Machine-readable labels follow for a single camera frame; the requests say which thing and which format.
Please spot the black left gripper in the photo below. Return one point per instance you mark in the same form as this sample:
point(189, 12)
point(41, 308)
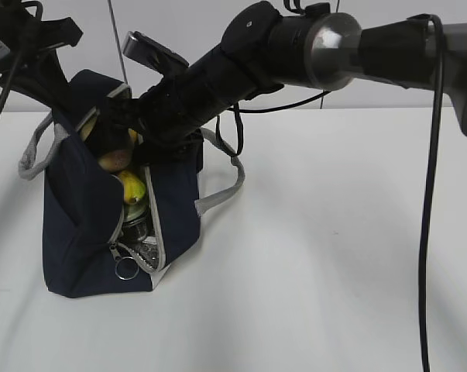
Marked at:
point(32, 42)

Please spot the green lid glass container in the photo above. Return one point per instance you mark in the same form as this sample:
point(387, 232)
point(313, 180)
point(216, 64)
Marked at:
point(136, 226)

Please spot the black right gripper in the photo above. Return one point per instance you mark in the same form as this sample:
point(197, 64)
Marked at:
point(169, 115)

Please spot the navy blue lunch bag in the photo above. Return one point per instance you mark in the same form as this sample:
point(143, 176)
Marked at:
point(83, 247)

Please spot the yellow banana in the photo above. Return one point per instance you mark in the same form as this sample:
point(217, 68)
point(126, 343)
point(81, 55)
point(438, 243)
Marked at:
point(134, 188)

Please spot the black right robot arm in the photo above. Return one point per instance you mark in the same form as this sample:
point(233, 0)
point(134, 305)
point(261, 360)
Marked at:
point(262, 51)

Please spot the brown bread roll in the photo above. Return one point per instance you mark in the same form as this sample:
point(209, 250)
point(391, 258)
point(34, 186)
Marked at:
point(115, 161)

